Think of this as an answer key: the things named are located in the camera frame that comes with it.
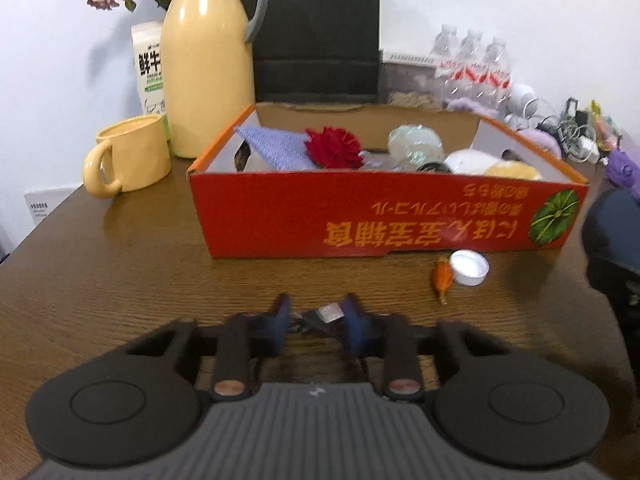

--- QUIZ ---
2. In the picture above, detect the small white bottle cap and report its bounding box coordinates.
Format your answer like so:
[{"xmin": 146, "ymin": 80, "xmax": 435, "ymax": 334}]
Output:
[{"xmin": 449, "ymin": 250, "xmax": 491, "ymax": 287}]

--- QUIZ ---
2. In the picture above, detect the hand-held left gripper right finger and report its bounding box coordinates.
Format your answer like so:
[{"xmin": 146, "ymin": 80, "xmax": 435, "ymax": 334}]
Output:
[{"xmin": 340, "ymin": 294, "xmax": 511, "ymax": 403}]

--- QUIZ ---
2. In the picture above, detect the red fabric rose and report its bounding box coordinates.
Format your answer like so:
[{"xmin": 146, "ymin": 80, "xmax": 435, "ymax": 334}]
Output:
[{"xmin": 304, "ymin": 126, "xmax": 365, "ymax": 170}]

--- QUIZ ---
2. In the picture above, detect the white charger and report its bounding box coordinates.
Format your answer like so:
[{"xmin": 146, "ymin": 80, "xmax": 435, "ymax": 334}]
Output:
[{"xmin": 575, "ymin": 137, "xmax": 601, "ymax": 163}]

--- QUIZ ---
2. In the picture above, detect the purple knitted cloth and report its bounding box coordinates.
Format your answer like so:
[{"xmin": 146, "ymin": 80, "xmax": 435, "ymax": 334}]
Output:
[{"xmin": 235, "ymin": 124, "xmax": 321, "ymax": 170}]

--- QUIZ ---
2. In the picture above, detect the tangle of cables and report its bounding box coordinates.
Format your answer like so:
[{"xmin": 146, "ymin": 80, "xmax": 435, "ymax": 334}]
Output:
[{"xmin": 540, "ymin": 105, "xmax": 601, "ymax": 163}]

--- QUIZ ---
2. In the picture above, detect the flat white box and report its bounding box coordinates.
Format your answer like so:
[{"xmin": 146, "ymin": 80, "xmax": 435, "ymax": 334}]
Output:
[{"xmin": 382, "ymin": 49, "xmax": 441, "ymax": 66}]

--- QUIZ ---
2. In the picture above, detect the colourful snack packet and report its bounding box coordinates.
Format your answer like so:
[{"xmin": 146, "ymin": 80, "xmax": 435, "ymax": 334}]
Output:
[{"xmin": 590, "ymin": 100, "xmax": 621, "ymax": 151}]

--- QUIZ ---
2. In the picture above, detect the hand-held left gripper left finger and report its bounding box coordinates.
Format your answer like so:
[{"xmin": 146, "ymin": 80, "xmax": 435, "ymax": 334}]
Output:
[{"xmin": 125, "ymin": 294, "xmax": 293, "ymax": 403}]

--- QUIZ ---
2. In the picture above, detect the clear seed container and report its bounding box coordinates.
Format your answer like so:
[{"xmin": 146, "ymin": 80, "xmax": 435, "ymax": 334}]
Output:
[{"xmin": 380, "ymin": 57, "xmax": 443, "ymax": 110}]

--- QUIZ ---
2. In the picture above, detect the purple fluffy headband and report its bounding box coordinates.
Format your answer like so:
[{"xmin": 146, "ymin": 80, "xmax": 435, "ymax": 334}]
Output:
[
  {"xmin": 445, "ymin": 97, "xmax": 501, "ymax": 116},
  {"xmin": 517, "ymin": 127, "xmax": 563, "ymax": 158}
]

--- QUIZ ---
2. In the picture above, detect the small orange trinket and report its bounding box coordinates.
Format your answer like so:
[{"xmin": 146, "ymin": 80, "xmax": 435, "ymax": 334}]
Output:
[{"xmin": 431, "ymin": 256, "xmax": 455, "ymax": 306}]

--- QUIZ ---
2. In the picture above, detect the orange cardboard box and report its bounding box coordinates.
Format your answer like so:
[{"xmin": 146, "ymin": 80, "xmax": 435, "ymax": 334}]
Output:
[{"xmin": 187, "ymin": 101, "xmax": 592, "ymax": 261}]

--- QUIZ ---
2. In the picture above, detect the small white desk fan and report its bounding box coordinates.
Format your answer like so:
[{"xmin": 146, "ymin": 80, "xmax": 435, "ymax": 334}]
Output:
[{"xmin": 505, "ymin": 82, "xmax": 543, "ymax": 121}]

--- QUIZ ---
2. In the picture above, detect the white milk carton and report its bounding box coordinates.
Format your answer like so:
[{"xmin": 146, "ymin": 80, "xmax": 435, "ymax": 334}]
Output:
[{"xmin": 131, "ymin": 21, "xmax": 171, "ymax": 143}]

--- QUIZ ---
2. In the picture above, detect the yellow ceramic mug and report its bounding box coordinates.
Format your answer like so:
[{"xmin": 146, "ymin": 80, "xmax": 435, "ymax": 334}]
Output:
[{"xmin": 82, "ymin": 114, "xmax": 172, "ymax": 200}]

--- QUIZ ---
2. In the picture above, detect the purple pouch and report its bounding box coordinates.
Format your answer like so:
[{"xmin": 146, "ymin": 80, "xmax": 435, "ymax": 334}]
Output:
[{"xmin": 605, "ymin": 147, "xmax": 640, "ymax": 191}]

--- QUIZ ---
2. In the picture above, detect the white and yellow plush toy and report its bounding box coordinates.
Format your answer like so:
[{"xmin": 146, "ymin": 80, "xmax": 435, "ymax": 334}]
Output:
[{"xmin": 444, "ymin": 149, "xmax": 542, "ymax": 181}]

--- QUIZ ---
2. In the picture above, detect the yellow thermos jug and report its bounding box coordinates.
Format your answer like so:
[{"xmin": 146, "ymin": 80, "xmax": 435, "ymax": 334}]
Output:
[{"xmin": 161, "ymin": 0, "xmax": 270, "ymax": 159}]

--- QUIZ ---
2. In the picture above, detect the black paper bag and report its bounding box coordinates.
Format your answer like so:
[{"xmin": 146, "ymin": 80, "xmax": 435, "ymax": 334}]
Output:
[{"xmin": 235, "ymin": 0, "xmax": 381, "ymax": 106}]

